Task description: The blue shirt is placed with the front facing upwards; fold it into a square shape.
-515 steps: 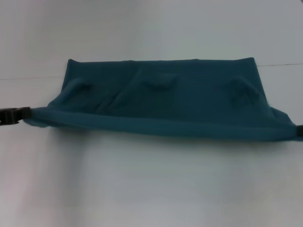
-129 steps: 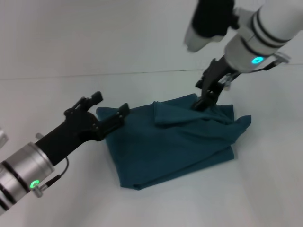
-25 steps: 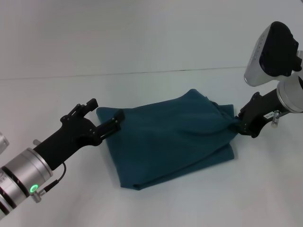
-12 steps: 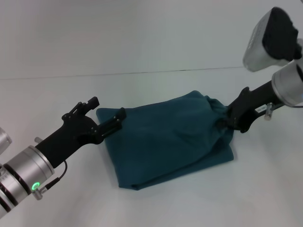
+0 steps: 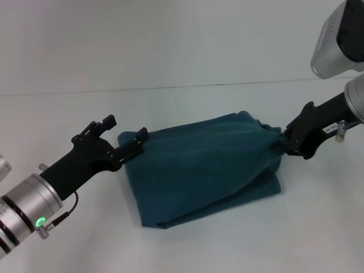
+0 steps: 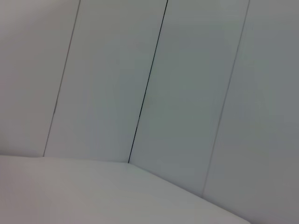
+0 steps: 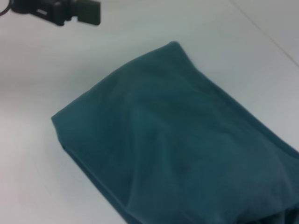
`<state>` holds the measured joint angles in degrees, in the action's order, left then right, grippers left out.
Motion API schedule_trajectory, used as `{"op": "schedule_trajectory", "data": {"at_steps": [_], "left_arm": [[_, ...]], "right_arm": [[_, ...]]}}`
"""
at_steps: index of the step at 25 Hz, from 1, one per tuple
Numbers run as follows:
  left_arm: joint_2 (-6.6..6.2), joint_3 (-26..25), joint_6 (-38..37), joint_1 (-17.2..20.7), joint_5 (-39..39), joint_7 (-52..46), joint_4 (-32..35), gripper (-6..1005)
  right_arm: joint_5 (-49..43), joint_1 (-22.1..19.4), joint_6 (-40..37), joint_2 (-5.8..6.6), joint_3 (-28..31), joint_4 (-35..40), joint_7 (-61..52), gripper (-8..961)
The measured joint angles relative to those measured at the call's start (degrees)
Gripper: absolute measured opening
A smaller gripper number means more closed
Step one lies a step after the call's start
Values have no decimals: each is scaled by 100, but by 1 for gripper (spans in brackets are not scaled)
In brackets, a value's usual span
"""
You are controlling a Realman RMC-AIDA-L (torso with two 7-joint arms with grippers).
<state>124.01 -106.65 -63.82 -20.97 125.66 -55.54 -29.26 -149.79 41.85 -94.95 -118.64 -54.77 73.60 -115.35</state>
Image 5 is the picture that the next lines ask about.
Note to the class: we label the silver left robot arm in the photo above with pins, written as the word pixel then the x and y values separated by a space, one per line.
pixel 28 207

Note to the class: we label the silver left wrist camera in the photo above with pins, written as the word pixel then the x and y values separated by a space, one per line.
pixel 5 169

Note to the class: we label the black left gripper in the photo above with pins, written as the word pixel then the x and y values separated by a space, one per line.
pixel 82 162

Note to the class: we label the teal FREE print t-shirt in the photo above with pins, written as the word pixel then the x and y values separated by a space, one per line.
pixel 199 170

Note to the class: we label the small silver flange plug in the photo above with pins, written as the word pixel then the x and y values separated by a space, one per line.
pixel 44 165

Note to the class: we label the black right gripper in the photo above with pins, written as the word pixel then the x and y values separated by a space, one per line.
pixel 315 128

